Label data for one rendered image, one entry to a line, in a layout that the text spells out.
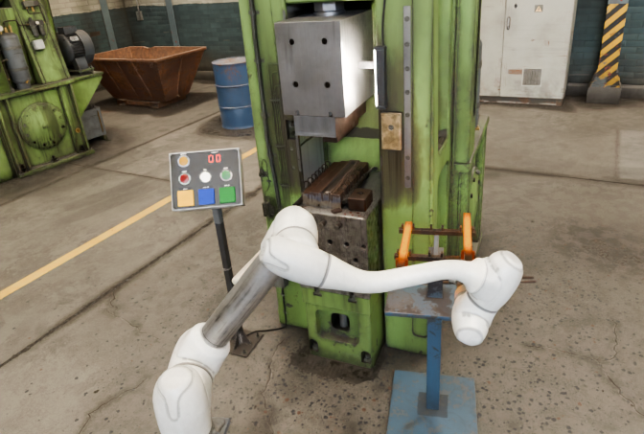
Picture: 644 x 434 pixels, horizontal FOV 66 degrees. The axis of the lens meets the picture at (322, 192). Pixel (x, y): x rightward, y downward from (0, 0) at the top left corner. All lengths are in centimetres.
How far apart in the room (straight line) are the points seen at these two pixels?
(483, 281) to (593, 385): 157
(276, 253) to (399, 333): 159
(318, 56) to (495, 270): 117
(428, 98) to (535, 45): 520
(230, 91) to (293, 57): 471
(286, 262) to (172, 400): 56
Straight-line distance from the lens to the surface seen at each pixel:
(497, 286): 147
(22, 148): 665
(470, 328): 151
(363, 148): 273
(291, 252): 136
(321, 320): 278
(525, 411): 273
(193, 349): 177
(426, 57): 218
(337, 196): 234
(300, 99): 224
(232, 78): 684
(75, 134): 695
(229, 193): 242
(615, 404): 288
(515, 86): 748
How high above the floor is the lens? 197
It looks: 24 degrees down
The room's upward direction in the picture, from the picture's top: 5 degrees counter-clockwise
